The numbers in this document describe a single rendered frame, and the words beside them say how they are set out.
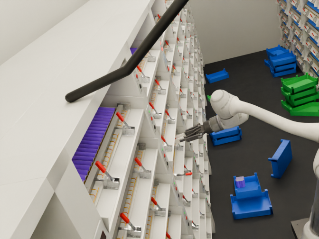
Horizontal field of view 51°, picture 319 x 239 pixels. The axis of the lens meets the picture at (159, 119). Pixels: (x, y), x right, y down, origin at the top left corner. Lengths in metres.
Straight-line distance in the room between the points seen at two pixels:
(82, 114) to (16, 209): 0.29
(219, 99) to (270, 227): 1.32
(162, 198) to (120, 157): 0.44
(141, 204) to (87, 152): 0.26
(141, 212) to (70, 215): 0.48
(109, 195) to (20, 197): 0.36
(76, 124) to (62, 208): 0.19
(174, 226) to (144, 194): 0.43
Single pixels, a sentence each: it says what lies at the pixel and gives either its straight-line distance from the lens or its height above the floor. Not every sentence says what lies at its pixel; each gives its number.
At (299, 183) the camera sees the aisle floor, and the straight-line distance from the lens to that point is 3.06.
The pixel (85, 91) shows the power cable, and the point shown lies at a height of 1.78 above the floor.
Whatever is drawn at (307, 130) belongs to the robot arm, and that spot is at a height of 1.07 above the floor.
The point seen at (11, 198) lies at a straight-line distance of 0.62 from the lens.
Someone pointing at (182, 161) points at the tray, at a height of 0.93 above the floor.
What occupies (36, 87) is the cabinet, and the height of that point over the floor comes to 1.75.
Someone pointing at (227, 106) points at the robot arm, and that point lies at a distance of 1.72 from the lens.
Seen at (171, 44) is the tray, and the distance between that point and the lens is 2.64.
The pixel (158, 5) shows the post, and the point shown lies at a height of 1.62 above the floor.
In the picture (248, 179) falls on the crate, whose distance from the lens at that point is 3.10.
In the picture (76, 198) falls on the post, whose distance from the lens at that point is 0.70.
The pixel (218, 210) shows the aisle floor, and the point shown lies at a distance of 2.92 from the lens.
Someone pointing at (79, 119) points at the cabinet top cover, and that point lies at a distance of 0.77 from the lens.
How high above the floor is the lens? 2.05
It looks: 27 degrees down
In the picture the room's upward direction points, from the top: 19 degrees counter-clockwise
